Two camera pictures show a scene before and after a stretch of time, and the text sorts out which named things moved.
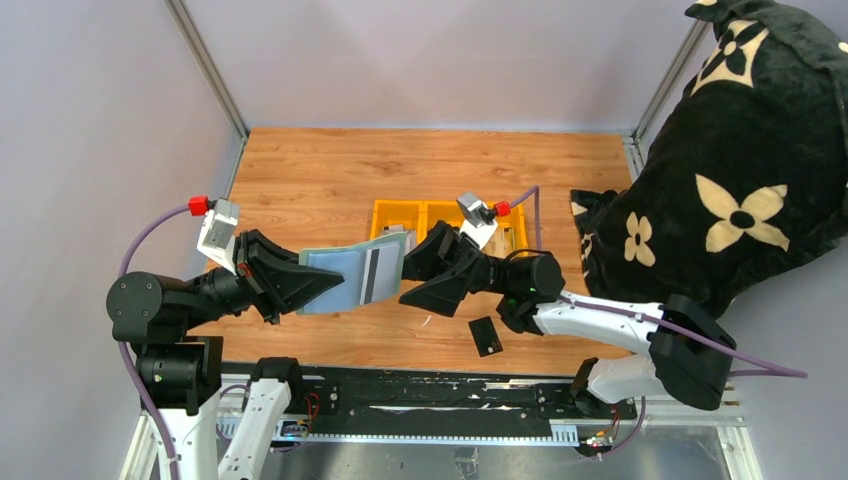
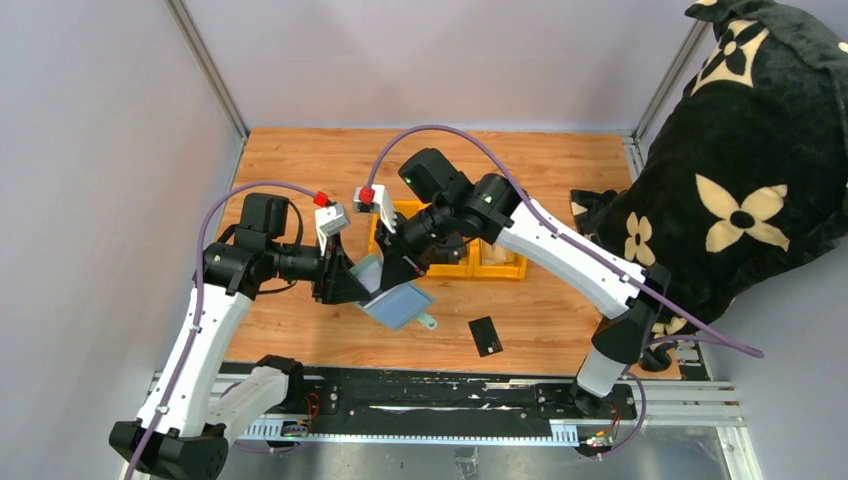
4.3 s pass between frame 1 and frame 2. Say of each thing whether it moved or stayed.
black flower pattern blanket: stayed
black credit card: stayed
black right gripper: moved
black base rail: stayed
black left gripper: moved
